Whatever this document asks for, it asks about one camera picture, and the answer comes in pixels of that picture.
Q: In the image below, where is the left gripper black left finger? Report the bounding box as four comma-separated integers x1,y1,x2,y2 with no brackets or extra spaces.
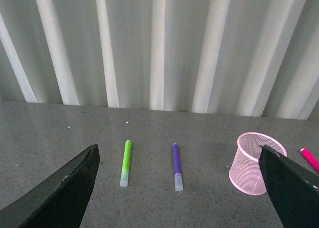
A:
0,144,100,228

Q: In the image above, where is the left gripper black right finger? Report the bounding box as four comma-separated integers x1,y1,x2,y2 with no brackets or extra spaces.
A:
259,145,319,228

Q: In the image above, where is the pink marker pen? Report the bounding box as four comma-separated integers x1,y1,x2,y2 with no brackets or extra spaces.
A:
300,148,319,173

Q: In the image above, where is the purple marker pen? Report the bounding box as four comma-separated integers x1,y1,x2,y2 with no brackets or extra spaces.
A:
172,143,183,192

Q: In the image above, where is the pink mesh pen cup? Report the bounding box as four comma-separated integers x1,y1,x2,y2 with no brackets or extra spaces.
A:
229,132,287,196

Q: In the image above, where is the green marker pen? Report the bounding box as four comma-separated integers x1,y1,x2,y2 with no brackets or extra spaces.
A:
120,140,132,187

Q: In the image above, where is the white pleated curtain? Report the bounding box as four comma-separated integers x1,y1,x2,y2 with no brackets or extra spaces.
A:
0,0,319,119

